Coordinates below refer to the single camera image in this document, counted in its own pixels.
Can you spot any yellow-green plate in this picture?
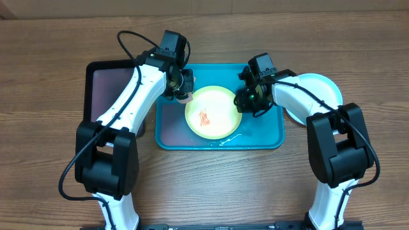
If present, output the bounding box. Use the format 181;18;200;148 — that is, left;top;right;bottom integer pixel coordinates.
185;86;242;140

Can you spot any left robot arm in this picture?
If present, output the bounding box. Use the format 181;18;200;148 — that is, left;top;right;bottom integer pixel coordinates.
58;30;195;229

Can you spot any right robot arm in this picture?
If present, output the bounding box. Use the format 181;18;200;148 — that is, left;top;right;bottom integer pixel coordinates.
233;53;380;229

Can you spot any green pink sponge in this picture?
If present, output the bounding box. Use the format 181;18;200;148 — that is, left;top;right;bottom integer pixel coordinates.
176;93;193;104

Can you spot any light blue plate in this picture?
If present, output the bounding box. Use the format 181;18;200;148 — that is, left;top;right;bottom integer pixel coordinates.
298;73;343;109

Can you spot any teal plastic tray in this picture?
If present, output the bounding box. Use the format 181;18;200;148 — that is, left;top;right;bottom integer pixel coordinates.
155;63;285;150

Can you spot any black plastic tray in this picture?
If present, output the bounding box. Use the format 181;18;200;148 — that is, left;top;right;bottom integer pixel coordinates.
76;59;134;135

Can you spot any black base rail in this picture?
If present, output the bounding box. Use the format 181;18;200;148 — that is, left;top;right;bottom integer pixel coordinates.
79;220;364;230

